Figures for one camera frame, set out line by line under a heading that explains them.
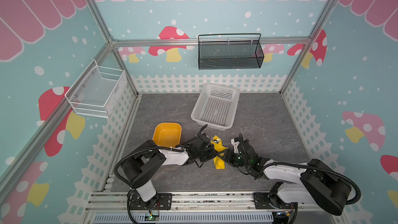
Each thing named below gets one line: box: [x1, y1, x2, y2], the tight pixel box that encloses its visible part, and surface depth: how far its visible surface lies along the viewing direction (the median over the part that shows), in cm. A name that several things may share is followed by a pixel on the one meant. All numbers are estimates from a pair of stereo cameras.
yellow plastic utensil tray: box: [152, 122, 182, 148], surface depth 97 cm
